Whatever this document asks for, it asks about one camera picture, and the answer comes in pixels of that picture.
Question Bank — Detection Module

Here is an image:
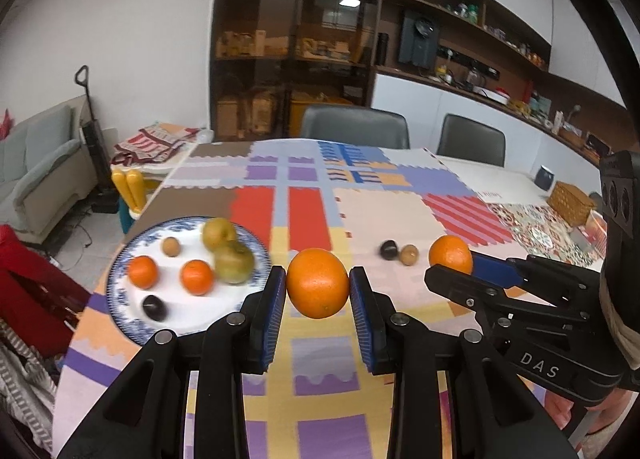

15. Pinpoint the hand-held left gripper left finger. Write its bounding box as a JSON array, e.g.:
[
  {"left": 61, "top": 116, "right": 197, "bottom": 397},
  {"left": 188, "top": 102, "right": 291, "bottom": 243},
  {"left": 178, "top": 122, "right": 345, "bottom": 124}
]
[{"left": 56, "top": 265, "right": 287, "bottom": 459}]

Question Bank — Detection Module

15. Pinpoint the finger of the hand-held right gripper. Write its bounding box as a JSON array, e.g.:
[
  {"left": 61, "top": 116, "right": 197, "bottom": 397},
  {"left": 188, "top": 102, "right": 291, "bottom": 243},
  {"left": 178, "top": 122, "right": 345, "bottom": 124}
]
[
  {"left": 470, "top": 254, "right": 604, "bottom": 301},
  {"left": 424, "top": 264, "right": 577, "bottom": 324}
]

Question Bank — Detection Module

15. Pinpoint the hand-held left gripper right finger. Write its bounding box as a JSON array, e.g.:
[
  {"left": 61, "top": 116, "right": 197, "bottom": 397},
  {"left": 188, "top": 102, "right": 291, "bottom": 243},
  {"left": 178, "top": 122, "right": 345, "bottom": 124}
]
[{"left": 348, "top": 265, "right": 581, "bottom": 459}]

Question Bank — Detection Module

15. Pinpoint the small orange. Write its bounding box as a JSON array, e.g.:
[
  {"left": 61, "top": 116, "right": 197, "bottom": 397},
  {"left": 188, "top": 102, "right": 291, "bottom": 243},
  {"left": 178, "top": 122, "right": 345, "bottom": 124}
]
[
  {"left": 180, "top": 260, "right": 215, "bottom": 296},
  {"left": 428, "top": 235, "right": 474, "bottom": 276},
  {"left": 127, "top": 255, "right": 159, "bottom": 289}
]

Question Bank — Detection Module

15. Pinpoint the large orange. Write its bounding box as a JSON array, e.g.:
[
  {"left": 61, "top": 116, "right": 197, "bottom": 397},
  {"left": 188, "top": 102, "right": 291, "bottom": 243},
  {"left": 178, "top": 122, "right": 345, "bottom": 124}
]
[{"left": 286, "top": 248, "right": 350, "bottom": 319}]

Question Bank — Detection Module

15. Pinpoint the green pear front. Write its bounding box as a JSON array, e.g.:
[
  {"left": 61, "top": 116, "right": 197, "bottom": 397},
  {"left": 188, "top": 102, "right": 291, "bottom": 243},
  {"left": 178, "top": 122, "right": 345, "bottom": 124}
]
[{"left": 214, "top": 241, "right": 256, "bottom": 285}]

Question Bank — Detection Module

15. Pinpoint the green pear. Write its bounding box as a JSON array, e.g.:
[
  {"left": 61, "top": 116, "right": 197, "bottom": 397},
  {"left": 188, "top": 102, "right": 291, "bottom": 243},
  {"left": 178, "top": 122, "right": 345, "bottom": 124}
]
[
  {"left": 214, "top": 241, "right": 256, "bottom": 285},
  {"left": 201, "top": 218, "right": 238, "bottom": 251}
]

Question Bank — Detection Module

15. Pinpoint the blue rimmed white plate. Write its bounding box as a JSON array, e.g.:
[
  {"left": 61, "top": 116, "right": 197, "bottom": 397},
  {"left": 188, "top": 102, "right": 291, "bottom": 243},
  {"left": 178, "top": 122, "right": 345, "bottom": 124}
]
[{"left": 106, "top": 218, "right": 271, "bottom": 346}]

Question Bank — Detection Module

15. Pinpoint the green pear back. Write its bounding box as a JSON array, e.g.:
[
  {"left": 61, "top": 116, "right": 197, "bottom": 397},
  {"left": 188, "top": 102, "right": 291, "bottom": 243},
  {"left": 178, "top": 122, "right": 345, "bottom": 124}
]
[{"left": 201, "top": 218, "right": 238, "bottom": 251}]

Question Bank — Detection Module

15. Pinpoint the person's right forearm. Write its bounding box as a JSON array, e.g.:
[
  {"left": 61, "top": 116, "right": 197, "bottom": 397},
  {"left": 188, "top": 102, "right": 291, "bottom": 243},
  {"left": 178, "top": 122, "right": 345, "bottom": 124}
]
[{"left": 545, "top": 379, "right": 636, "bottom": 459}]

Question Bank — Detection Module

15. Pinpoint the person's right hand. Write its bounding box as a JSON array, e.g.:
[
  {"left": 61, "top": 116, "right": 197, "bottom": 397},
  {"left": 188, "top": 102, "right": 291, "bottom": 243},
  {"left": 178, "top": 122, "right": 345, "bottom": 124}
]
[{"left": 597, "top": 264, "right": 640, "bottom": 372}]

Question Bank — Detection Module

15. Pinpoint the tile patterned mat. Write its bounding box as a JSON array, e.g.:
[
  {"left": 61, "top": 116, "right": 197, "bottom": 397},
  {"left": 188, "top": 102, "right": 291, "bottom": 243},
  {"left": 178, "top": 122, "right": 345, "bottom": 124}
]
[{"left": 487, "top": 201, "right": 608, "bottom": 270}]

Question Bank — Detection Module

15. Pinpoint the white printed tablecloth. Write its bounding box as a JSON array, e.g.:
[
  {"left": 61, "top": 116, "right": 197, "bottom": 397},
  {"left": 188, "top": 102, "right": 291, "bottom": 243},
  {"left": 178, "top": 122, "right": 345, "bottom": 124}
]
[{"left": 425, "top": 149, "right": 556, "bottom": 204}]

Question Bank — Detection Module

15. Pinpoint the colourful patchwork tablecloth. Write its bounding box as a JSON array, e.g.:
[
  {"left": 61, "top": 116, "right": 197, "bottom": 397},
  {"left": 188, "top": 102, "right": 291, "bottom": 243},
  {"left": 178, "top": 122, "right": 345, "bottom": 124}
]
[{"left": 52, "top": 139, "right": 606, "bottom": 459}]

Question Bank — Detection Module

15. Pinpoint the wicker basket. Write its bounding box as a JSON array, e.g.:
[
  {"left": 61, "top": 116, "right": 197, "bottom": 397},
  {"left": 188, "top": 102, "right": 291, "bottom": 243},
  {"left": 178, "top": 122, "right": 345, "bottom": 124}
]
[{"left": 546, "top": 181, "right": 598, "bottom": 227}]

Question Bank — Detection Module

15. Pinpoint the grey dining chair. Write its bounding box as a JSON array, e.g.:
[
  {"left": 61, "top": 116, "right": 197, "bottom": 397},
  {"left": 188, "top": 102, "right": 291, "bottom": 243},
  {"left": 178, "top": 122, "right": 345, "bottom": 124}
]
[
  {"left": 436, "top": 114, "right": 507, "bottom": 167},
  {"left": 300, "top": 105, "right": 411, "bottom": 150}
]

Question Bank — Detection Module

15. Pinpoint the yellow toy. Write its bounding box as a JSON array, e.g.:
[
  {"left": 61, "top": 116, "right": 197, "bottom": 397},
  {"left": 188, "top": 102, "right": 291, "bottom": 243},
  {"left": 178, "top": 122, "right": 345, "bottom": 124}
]
[{"left": 111, "top": 169, "right": 146, "bottom": 210}]

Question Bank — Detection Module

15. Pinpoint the white lower cabinet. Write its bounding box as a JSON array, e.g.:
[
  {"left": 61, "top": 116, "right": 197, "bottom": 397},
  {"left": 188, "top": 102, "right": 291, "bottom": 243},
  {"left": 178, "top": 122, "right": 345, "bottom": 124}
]
[{"left": 370, "top": 71, "right": 616, "bottom": 200}]

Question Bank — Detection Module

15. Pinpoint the striped folded cloth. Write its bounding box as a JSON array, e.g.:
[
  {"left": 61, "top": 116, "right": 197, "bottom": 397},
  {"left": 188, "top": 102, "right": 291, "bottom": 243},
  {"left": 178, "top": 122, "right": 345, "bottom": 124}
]
[{"left": 111, "top": 123, "right": 213, "bottom": 168}]

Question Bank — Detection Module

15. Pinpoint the red cloth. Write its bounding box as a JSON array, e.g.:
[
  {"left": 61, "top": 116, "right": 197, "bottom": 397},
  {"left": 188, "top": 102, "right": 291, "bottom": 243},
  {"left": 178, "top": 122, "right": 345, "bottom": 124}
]
[{"left": 0, "top": 224, "right": 92, "bottom": 357}]

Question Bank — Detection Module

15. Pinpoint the black upright vacuum cleaner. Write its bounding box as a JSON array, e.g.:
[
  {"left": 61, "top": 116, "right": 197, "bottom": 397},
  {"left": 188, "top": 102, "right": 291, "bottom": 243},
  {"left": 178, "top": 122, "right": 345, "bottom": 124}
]
[{"left": 75, "top": 65, "right": 118, "bottom": 214}]

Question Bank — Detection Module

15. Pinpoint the grey striped cloth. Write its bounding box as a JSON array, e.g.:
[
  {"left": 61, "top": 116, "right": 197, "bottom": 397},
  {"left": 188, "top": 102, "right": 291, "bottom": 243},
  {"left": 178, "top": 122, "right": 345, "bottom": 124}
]
[{"left": 0, "top": 324, "right": 58, "bottom": 455}]

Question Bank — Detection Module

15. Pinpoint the dark glass display cabinet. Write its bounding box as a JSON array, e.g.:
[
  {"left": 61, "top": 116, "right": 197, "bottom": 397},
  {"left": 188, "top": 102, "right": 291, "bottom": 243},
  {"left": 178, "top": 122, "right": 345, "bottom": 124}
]
[{"left": 209, "top": 0, "right": 387, "bottom": 142}]

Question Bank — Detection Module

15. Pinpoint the grey sofa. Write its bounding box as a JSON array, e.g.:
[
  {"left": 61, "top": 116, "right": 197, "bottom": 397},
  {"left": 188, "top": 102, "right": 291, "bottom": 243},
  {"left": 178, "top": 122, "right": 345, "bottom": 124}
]
[{"left": 0, "top": 95, "right": 98, "bottom": 245}]

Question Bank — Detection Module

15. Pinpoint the wooden wall shelf unit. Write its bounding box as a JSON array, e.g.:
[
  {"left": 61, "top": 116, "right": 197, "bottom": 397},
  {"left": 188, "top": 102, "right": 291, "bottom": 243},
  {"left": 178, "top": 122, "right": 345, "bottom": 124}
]
[{"left": 375, "top": 0, "right": 640, "bottom": 164}]

